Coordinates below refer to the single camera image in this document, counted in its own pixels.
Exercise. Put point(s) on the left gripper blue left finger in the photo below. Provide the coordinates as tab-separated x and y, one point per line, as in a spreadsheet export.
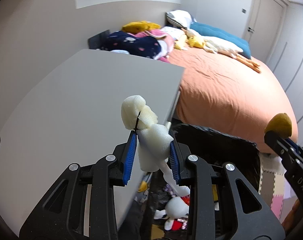
125	154

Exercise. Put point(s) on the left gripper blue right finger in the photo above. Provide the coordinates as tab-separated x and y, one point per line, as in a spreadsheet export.
178	155

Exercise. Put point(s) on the white foam bundle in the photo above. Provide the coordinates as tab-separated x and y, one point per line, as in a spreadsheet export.
154	140

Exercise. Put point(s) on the small brown plush toy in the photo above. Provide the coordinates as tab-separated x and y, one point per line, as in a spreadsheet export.
280	124

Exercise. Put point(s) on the white plush doll red dress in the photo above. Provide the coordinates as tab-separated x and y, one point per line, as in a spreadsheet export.
175	213

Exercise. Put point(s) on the small purple pacifier toy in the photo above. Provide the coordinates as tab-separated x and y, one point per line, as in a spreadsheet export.
169	190

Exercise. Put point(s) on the black trash bin bag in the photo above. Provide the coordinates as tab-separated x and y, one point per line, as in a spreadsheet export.
214	147

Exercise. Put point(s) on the person's right hand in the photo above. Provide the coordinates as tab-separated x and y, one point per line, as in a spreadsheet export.
289	220

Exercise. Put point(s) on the pastel foam floor mat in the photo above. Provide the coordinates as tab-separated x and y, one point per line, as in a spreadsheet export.
273	186

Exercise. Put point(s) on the orange bed cover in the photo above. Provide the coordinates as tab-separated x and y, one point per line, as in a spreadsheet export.
222	93

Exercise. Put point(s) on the grey desk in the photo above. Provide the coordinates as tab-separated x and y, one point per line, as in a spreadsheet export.
73	116

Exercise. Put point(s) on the light blue cloth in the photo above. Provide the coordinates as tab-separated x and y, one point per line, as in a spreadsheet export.
121	51

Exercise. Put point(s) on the white wardrobe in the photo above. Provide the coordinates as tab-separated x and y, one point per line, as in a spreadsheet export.
286	61

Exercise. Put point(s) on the yellow pillow by blanket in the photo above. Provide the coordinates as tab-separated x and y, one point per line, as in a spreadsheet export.
180	45

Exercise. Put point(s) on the navy patterned blanket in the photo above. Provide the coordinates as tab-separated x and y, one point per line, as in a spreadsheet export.
139	46

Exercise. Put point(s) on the yellow duck plush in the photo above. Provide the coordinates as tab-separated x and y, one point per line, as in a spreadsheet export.
196	41

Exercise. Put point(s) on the white goose plush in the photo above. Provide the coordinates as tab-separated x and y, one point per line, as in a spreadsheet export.
217	45

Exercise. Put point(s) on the white dotted pillow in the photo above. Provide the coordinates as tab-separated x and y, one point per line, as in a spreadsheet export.
175	33

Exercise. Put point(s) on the pink blanket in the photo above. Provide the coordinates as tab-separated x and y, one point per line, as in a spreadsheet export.
164	39

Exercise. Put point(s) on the teal long cushion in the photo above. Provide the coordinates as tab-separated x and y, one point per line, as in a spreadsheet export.
207	30

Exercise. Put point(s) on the mustard plush toy on bed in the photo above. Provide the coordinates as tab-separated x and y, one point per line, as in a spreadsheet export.
140	26

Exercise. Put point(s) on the checked white pillow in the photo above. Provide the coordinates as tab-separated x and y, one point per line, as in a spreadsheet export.
180	19

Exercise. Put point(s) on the grey room door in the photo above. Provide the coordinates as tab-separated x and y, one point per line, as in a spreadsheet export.
263	27

